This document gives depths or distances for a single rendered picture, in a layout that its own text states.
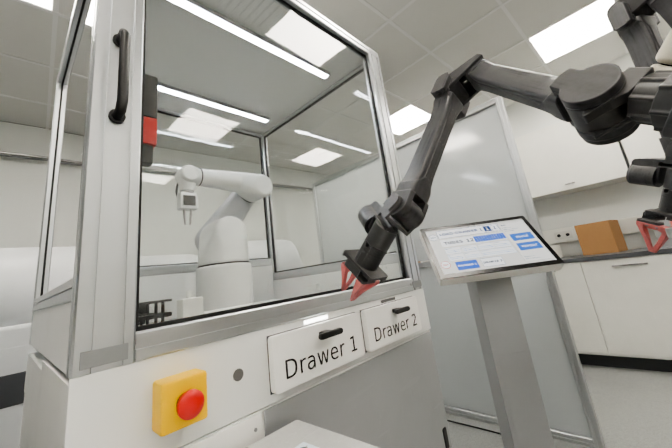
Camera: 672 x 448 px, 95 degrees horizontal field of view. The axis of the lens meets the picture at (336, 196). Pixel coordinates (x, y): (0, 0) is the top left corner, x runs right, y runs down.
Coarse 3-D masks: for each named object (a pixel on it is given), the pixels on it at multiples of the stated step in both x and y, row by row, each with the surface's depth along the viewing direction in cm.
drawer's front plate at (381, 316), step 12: (408, 300) 104; (372, 312) 90; (384, 312) 94; (408, 312) 103; (372, 324) 88; (384, 324) 92; (408, 324) 101; (420, 324) 106; (372, 336) 87; (396, 336) 95; (372, 348) 86
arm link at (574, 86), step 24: (456, 72) 80; (480, 72) 74; (504, 72) 68; (528, 72) 62; (576, 72) 49; (600, 72) 46; (504, 96) 68; (528, 96) 59; (552, 96) 53; (576, 96) 46; (600, 96) 44; (600, 144) 50
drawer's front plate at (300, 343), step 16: (336, 320) 79; (352, 320) 83; (272, 336) 66; (288, 336) 68; (304, 336) 71; (336, 336) 78; (272, 352) 64; (288, 352) 67; (304, 352) 70; (320, 352) 73; (352, 352) 80; (272, 368) 64; (288, 368) 66; (304, 368) 69; (320, 368) 72; (272, 384) 63; (288, 384) 65
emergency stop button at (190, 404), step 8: (192, 392) 48; (200, 392) 48; (184, 400) 46; (192, 400) 47; (200, 400) 48; (176, 408) 46; (184, 408) 46; (192, 408) 47; (200, 408) 48; (184, 416) 46; (192, 416) 47
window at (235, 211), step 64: (192, 0) 78; (256, 0) 95; (192, 64) 73; (256, 64) 88; (320, 64) 110; (192, 128) 68; (256, 128) 81; (320, 128) 100; (192, 192) 65; (256, 192) 76; (320, 192) 93; (384, 192) 118; (192, 256) 61; (256, 256) 71; (320, 256) 86; (384, 256) 107
